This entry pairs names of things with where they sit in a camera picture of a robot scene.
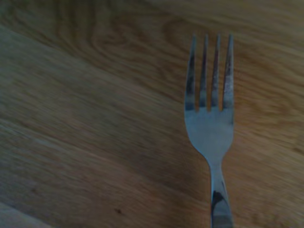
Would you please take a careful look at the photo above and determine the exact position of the silver metal fork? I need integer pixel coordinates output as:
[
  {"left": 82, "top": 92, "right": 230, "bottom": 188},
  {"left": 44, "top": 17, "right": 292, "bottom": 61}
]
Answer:
[{"left": 184, "top": 33, "right": 235, "bottom": 228}]

